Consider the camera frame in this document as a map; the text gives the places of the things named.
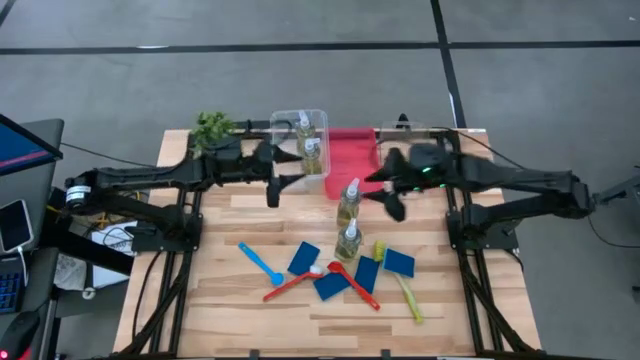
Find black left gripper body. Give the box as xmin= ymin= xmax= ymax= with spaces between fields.
xmin=214 ymin=139 xmax=282 ymax=209

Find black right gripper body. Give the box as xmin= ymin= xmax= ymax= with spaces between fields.
xmin=383 ymin=142 xmax=459 ymax=224

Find clear yellow soap pump bottle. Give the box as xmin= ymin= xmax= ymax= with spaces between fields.
xmin=333 ymin=217 xmax=364 ymax=264
xmin=295 ymin=110 xmax=317 ymax=151
xmin=335 ymin=177 xmax=362 ymax=229
xmin=301 ymin=137 xmax=324 ymax=176

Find blue rectangular sponge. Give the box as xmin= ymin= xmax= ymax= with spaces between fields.
xmin=286 ymin=240 xmax=322 ymax=277
xmin=381 ymin=247 xmax=417 ymax=279
xmin=312 ymin=272 xmax=352 ymax=303
xmin=352 ymin=255 xmax=382 ymax=295

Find red dish brush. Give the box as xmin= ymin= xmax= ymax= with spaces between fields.
xmin=262 ymin=263 xmax=325 ymax=304
xmin=326 ymin=260 xmax=382 ymax=312

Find blue dish brush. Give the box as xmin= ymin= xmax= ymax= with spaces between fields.
xmin=237 ymin=241 xmax=286 ymax=288

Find yellow-green dish brush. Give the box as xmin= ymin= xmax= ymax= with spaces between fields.
xmin=372 ymin=239 xmax=425 ymax=325

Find tall clear plastic bin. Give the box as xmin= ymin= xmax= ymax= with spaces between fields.
xmin=268 ymin=108 xmax=331 ymax=195

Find red translucent plastic bin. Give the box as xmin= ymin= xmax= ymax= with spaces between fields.
xmin=323 ymin=126 xmax=385 ymax=201

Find green potted plant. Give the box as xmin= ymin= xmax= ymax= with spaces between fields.
xmin=189 ymin=110 xmax=237 ymax=157

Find grey metal stand leg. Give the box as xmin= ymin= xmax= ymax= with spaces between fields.
xmin=594 ymin=167 xmax=640 ymax=206

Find black desk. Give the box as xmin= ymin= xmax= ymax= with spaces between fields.
xmin=0 ymin=117 xmax=135 ymax=360

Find white paper sheets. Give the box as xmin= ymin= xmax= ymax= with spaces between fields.
xmin=53 ymin=219 xmax=140 ymax=292

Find open laptop blue screen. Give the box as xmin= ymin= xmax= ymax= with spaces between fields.
xmin=0 ymin=113 xmax=65 ymax=177

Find smartphone with white case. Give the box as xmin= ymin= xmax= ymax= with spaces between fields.
xmin=0 ymin=198 xmax=35 ymax=254

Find black backlit keyboard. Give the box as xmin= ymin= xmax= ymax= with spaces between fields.
xmin=0 ymin=269 xmax=25 ymax=315

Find black computer mouse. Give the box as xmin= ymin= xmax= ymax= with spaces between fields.
xmin=0 ymin=309 xmax=42 ymax=360

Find black aluminium table frame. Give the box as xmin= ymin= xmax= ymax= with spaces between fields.
xmin=112 ymin=113 xmax=546 ymax=360

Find clear plastic bin with handles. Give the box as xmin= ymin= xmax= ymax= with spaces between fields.
xmin=378 ymin=119 xmax=441 ymax=199

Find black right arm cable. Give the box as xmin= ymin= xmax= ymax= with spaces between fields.
xmin=429 ymin=125 xmax=526 ymax=171

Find black floor cable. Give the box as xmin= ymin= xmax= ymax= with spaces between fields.
xmin=587 ymin=212 xmax=640 ymax=250
xmin=59 ymin=142 xmax=159 ymax=169

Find yellow cable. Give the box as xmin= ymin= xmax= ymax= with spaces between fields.
xmin=47 ymin=187 xmax=144 ymax=229

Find white phone cable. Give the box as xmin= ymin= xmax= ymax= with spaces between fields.
xmin=17 ymin=244 xmax=30 ymax=287

